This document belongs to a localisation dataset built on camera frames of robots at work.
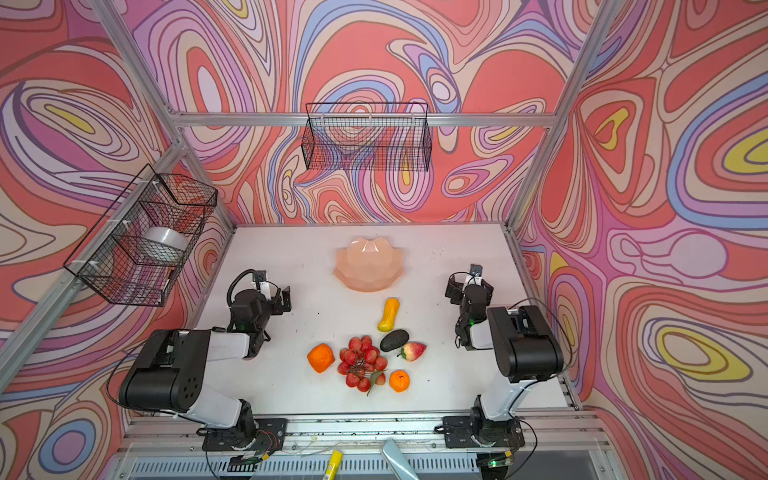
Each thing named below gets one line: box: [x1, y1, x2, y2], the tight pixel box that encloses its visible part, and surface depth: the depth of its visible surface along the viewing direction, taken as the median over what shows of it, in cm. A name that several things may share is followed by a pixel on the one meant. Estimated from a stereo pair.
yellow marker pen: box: [324, 450, 344, 480], surface depth 70 cm
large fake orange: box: [307, 343, 335, 373], surface depth 83 cm
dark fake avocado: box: [380, 329, 409, 352], surface depth 88 cm
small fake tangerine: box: [389, 370, 411, 393], surface depth 81 cm
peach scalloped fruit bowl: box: [334, 237, 404, 293], surface depth 109 cm
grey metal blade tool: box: [381, 438, 419, 480], surface depth 66 cm
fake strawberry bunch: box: [337, 336, 388, 396], surface depth 82 cm
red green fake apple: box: [396, 342, 427, 362], surface depth 85 cm
